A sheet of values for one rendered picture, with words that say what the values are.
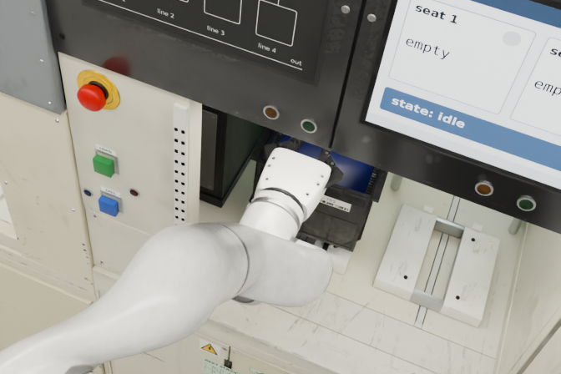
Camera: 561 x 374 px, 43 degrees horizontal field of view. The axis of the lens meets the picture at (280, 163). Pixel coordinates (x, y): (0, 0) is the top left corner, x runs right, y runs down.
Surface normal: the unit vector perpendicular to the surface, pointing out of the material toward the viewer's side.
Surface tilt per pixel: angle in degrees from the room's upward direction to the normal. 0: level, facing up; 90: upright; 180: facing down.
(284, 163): 5
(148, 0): 90
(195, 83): 90
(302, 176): 4
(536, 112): 90
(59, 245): 90
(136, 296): 17
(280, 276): 56
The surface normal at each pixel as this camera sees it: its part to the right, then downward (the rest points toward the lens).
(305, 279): 0.64, 0.22
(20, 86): -0.37, 0.66
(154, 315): 0.37, 0.04
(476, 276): 0.11, -0.66
